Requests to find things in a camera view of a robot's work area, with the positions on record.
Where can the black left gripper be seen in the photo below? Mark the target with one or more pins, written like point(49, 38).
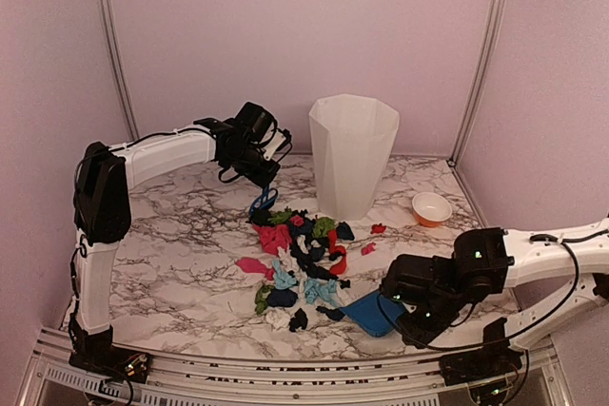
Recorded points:
point(265, 176)

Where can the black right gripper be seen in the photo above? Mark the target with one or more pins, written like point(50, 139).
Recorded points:
point(420, 333)

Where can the blue hand brush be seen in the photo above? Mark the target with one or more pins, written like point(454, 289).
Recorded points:
point(264, 201)

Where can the blue plastic dustpan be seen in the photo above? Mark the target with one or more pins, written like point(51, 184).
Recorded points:
point(374, 313)

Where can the small red paper scrap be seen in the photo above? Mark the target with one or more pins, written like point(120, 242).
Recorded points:
point(368, 249)

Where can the black paper scrap back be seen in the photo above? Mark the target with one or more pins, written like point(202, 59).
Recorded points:
point(260, 217)

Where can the black paper scrap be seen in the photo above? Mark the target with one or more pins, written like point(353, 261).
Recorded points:
point(260, 217)
point(298, 321)

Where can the pink paper scrap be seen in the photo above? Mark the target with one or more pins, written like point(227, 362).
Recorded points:
point(254, 266)

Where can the light blue paper scrap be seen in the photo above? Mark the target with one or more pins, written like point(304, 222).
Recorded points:
point(283, 280)

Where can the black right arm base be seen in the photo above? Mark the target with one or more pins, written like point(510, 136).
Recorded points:
point(493, 359)

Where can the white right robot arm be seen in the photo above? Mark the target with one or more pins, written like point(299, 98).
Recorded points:
point(485, 262)

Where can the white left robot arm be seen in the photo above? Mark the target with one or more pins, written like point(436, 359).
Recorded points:
point(103, 181)

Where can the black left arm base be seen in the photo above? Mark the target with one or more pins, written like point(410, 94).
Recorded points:
point(98, 354)

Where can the white and orange bowl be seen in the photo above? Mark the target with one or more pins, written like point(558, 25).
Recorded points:
point(431, 209)

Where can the white plastic waste bin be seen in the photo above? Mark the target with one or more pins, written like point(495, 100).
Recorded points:
point(352, 138)

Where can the black paper scrap front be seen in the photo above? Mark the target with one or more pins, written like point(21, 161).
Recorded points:
point(298, 321)

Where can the navy paper scrap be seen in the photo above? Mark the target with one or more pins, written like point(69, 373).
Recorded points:
point(283, 298)

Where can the white paper scrap front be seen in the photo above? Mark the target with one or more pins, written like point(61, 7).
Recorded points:
point(277, 319)

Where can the left aluminium corner post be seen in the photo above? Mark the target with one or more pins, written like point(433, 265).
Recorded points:
point(117, 68)

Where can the aluminium corner post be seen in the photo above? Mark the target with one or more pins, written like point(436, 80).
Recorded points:
point(489, 41)
point(117, 68)

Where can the aluminium front frame rail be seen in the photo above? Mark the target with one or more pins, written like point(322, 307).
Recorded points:
point(175, 379)

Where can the right aluminium corner post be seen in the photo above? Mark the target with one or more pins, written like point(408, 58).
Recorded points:
point(489, 41)

